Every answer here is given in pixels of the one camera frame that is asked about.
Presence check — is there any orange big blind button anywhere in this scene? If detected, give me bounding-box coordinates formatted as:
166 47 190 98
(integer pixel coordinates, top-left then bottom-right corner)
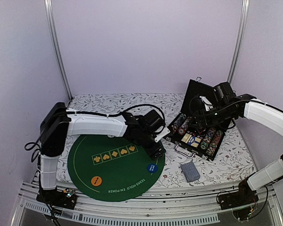
91 176 103 186

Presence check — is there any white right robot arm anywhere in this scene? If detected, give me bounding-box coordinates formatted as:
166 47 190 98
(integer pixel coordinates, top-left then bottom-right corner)
186 80 283 205

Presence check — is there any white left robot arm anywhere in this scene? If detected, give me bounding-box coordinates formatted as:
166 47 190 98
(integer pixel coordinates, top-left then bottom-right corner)
40 102 170 204

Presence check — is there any blue small blind button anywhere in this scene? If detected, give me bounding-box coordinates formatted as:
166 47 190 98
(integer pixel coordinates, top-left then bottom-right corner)
147 163 158 174

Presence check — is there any silver case handle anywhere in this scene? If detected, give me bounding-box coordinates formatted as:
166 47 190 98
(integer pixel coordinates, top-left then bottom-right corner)
174 144 196 159

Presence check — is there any right aluminium frame post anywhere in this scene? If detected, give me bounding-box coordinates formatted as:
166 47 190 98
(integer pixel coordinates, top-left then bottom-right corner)
227 0 250 84

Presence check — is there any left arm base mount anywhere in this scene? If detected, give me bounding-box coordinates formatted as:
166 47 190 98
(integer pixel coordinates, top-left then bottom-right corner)
36 188 78 210

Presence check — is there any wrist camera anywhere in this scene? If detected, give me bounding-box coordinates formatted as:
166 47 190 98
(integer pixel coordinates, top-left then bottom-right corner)
200 96 214 112
154 127 170 143

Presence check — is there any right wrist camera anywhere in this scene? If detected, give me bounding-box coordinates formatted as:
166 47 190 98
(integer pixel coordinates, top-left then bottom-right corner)
200 96 214 112

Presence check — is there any aluminium frame post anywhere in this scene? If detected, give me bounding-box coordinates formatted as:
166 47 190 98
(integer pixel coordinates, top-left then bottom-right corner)
44 0 73 100
227 0 250 84

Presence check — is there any left aluminium frame post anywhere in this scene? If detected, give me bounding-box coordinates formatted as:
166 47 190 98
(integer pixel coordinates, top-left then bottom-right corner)
44 0 73 100

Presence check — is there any round green poker mat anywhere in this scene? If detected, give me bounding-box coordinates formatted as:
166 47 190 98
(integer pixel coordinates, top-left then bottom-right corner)
67 135 165 202

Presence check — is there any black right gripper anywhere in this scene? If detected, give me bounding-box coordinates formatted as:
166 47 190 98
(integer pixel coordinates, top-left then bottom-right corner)
187 102 235 129

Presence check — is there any boxed playing card deck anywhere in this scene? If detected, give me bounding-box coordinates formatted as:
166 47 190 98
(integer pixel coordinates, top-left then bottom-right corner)
187 136 202 148

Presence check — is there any red triangle card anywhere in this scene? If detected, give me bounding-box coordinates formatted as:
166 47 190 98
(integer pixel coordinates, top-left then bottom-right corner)
195 128 206 135

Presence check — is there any black poker chip case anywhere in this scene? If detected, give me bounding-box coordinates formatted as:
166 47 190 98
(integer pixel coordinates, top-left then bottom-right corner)
166 80 239 161

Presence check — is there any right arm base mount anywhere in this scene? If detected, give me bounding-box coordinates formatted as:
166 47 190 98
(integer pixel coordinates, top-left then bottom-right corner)
216 188 259 221

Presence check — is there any blue playing card deck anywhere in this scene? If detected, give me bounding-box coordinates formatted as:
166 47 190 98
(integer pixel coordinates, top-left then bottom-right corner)
180 162 200 183

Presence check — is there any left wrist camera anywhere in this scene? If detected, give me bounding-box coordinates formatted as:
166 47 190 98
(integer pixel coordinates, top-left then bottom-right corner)
154 127 170 143

